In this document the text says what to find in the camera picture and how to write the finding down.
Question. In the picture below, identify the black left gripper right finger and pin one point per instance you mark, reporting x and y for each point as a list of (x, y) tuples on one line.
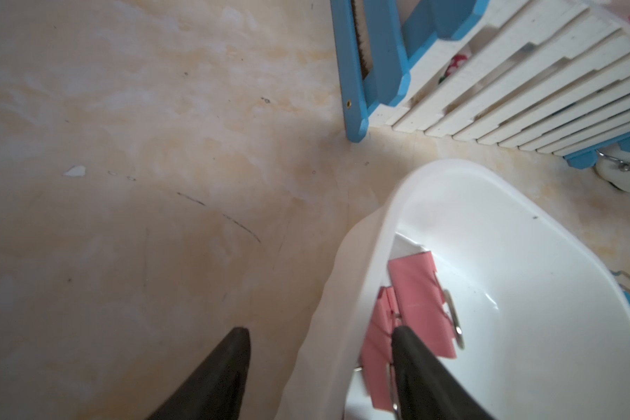
[(425, 388)]

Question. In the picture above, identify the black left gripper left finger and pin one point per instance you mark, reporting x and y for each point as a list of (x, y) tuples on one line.
[(216, 388)]

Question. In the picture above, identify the white plastic storage box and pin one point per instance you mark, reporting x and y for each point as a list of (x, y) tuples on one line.
[(546, 327)]

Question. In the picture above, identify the pink binder clip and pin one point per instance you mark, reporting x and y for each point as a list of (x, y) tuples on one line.
[(421, 302), (376, 355)]

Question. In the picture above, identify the white alarm clock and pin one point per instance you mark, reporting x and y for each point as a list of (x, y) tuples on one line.
[(609, 170)]

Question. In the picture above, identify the blue white toy crib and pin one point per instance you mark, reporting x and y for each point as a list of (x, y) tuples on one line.
[(551, 77)]

